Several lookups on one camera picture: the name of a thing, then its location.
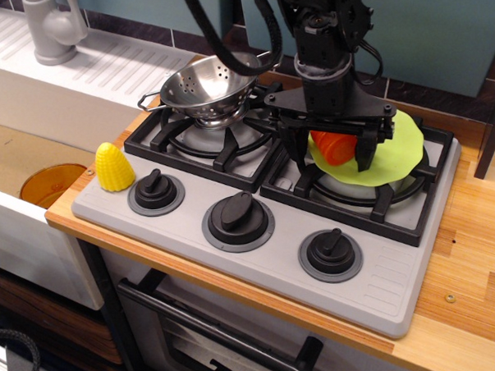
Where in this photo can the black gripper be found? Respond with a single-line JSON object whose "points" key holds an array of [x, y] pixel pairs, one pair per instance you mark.
{"points": [[331, 94]]}

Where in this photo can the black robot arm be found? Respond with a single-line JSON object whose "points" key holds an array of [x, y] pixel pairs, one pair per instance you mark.
{"points": [[326, 32]]}

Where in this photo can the steel colander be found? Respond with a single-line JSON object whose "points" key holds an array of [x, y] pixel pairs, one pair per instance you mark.
{"points": [[208, 95]]}

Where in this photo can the black oven handle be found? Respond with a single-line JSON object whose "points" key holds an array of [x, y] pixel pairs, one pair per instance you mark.
{"points": [[305, 360]]}

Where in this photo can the grey toy stove top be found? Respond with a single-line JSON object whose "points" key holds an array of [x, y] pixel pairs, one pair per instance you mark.
{"points": [[381, 297]]}

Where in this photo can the yellow toy corn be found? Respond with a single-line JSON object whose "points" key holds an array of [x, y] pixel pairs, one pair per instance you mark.
{"points": [[113, 168]]}

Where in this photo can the orange plastic bowl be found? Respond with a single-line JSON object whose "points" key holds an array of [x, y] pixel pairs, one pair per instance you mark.
{"points": [[44, 187]]}

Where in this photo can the orange toy carrot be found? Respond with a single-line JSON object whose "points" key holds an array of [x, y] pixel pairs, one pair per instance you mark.
{"points": [[336, 148]]}

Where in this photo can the left black burner grate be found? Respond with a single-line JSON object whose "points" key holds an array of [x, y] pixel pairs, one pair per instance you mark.
{"points": [[239, 155]]}

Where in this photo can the grey toy faucet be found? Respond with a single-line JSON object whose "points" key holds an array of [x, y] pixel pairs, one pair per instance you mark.
{"points": [[55, 33]]}

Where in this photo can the grey oven door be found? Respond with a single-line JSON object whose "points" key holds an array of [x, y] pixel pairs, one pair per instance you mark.
{"points": [[179, 326]]}

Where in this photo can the lime green plate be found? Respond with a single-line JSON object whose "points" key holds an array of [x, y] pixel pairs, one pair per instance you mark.
{"points": [[393, 160]]}

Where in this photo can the black burner grate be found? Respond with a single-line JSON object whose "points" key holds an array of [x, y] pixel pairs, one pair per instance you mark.
{"points": [[239, 155], [408, 210]]}

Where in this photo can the left black stove knob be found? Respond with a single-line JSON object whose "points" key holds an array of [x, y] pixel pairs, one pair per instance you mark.
{"points": [[156, 194]]}

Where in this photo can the black stove knob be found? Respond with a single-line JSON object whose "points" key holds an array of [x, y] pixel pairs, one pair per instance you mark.
{"points": [[156, 194], [330, 256], [238, 223]]}

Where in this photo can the right black stove knob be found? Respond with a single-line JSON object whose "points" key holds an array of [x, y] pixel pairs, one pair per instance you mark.
{"points": [[330, 256]]}

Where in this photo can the white toy sink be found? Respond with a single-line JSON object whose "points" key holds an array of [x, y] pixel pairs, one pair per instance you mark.
{"points": [[51, 115]]}

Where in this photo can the middle black stove knob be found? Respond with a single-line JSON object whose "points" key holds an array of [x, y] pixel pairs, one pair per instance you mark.
{"points": [[238, 223]]}

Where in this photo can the right black burner grate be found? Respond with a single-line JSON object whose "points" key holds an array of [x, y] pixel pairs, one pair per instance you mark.
{"points": [[408, 210]]}

